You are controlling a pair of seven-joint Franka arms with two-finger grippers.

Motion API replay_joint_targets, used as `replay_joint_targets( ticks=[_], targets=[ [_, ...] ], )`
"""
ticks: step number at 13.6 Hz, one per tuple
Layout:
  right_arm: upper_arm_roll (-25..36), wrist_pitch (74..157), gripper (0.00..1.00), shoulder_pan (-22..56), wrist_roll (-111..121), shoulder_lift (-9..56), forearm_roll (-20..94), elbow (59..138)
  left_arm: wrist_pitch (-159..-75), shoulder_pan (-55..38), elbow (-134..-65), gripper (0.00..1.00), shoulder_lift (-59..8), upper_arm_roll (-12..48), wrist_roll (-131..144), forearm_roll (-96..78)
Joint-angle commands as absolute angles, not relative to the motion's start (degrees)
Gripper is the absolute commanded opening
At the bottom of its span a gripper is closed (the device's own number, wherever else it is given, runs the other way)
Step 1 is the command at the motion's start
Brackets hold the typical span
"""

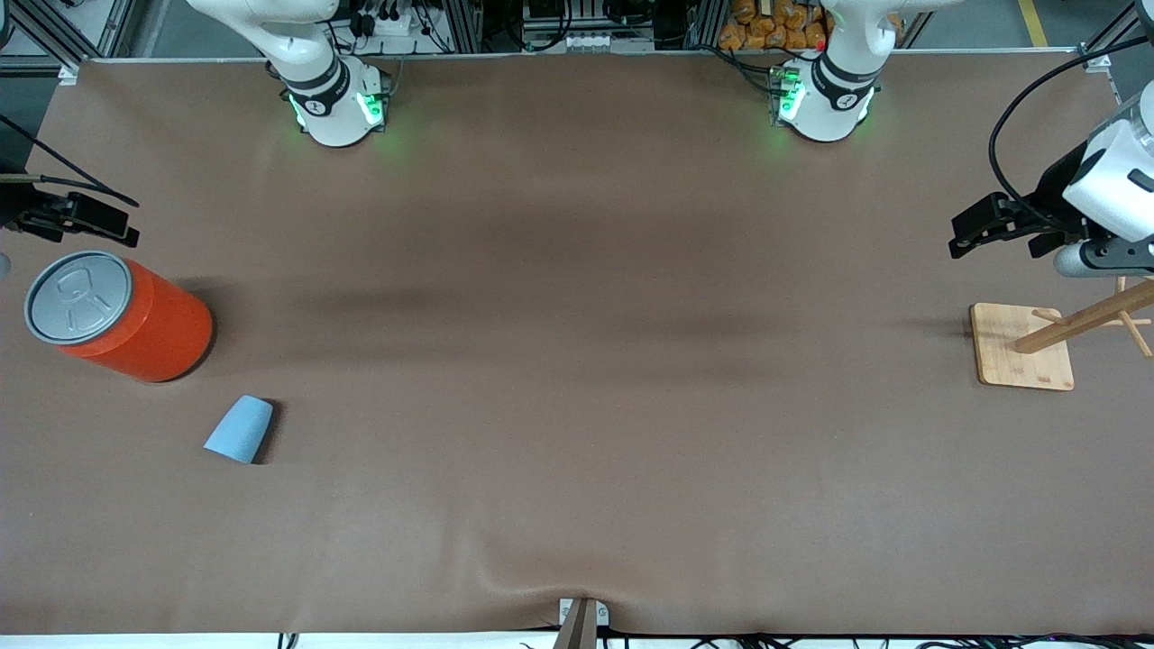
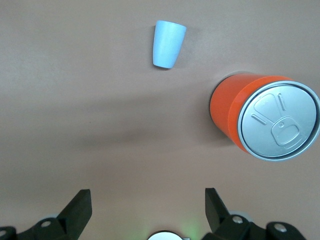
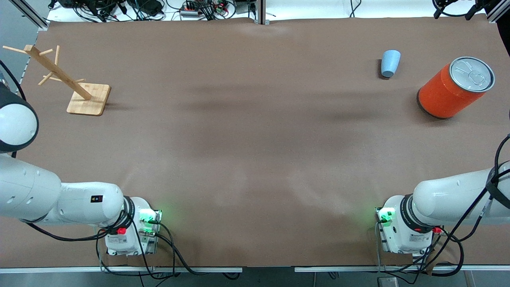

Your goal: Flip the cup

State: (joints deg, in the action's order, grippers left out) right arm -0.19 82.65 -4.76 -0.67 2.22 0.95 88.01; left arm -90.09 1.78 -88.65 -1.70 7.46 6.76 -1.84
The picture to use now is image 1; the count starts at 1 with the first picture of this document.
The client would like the light blue plastic cup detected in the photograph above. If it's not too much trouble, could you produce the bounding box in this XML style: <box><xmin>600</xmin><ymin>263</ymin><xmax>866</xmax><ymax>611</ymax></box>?
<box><xmin>203</xmin><ymin>395</ymin><xmax>275</xmax><ymax>465</ymax></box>

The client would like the brown table mat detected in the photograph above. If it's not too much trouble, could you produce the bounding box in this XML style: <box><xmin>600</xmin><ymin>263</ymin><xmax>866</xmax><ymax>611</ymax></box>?
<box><xmin>0</xmin><ymin>50</ymin><xmax>1154</xmax><ymax>637</ymax></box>

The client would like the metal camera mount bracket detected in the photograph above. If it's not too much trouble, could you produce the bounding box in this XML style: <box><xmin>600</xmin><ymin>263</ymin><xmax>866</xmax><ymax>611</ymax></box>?
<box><xmin>552</xmin><ymin>597</ymin><xmax>610</xmax><ymax>649</ymax></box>

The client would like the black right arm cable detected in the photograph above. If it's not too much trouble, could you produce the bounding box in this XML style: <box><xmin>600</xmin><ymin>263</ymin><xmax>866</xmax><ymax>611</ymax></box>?
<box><xmin>0</xmin><ymin>114</ymin><xmax>141</xmax><ymax>209</ymax></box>

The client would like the orange snack bag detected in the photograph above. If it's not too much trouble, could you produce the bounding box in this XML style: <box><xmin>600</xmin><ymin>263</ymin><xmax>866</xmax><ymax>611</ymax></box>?
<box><xmin>718</xmin><ymin>0</ymin><xmax>832</xmax><ymax>52</ymax></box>

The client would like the aluminium frame profile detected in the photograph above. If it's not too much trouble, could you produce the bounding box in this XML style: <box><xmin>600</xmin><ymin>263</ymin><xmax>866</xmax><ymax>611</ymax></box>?
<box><xmin>1077</xmin><ymin>0</ymin><xmax>1154</xmax><ymax>75</ymax></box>
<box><xmin>0</xmin><ymin>0</ymin><xmax>138</xmax><ymax>75</ymax></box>

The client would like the orange can with grey lid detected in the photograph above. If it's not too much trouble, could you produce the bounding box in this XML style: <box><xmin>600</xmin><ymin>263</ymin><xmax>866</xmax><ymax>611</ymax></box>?
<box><xmin>23</xmin><ymin>250</ymin><xmax>215</xmax><ymax>384</ymax></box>

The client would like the wooden cup stand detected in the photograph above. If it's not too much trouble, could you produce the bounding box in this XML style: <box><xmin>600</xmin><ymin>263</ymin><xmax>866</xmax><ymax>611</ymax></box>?
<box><xmin>969</xmin><ymin>275</ymin><xmax>1154</xmax><ymax>392</ymax></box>

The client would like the white power strip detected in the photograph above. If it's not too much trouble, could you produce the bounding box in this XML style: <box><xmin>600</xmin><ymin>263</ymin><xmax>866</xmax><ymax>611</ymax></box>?
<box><xmin>353</xmin><ymin>0</ymin><xmax>432</xmax><ymax>39</ymax></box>

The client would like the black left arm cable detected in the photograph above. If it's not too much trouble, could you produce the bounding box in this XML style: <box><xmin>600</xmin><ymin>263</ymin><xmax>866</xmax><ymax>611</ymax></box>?
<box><xmin>988</xmin><ymin>34</ymin><xmax>1154</xmax><ymax>237</ymax></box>

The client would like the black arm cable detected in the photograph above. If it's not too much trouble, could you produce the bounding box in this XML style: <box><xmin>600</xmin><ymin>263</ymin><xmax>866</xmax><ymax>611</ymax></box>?
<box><xmin>988</xmin><ymin>34</ymin><xmax>1154</xmax><ymax>237</ymax></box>
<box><xmin>0</xmin><ymin>114</ymin><xmax>141</xmax><ymax>209</ymax></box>

